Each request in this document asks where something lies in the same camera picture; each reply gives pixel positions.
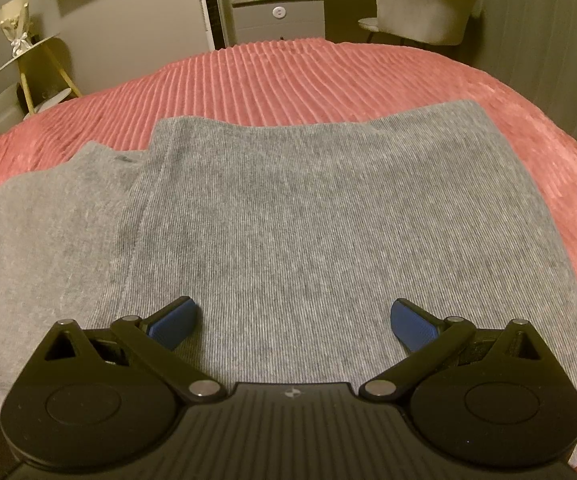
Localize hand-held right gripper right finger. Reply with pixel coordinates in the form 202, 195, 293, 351
358, 297, 543, 402

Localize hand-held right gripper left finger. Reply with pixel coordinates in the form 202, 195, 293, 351
43, 295, 224, 403

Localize grey pants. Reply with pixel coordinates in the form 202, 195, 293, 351
0, 100, 577, 468

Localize pink ribbed blanket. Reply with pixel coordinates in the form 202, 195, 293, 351
0, 36, 577, 480

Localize white round side table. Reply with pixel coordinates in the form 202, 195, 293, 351
0, 34, 83, 117

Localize grey curtain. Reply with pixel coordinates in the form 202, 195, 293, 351
468, 0, 577, 173

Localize light grey upholstered chair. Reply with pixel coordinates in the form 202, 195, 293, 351
357, 0, 483, 55

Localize white tower appliance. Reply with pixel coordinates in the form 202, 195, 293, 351
192, 0, 230, 52

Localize grey nightstand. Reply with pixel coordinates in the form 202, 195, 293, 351
231, 0, 327, 47

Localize wrapped flower bouquet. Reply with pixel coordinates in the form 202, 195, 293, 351
0, 0, 37, 59

